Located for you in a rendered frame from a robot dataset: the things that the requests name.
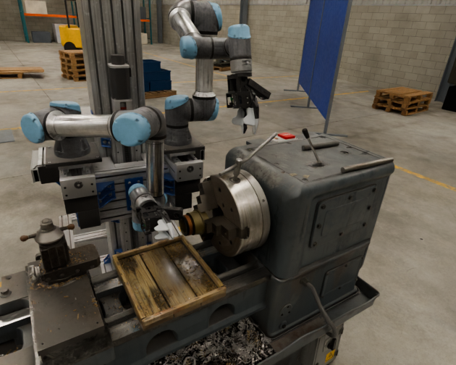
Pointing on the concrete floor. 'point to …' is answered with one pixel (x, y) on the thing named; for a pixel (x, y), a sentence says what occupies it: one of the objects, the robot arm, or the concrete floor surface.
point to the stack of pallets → (72, 64)
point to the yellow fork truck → (70, 33)
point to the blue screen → (323, 54)
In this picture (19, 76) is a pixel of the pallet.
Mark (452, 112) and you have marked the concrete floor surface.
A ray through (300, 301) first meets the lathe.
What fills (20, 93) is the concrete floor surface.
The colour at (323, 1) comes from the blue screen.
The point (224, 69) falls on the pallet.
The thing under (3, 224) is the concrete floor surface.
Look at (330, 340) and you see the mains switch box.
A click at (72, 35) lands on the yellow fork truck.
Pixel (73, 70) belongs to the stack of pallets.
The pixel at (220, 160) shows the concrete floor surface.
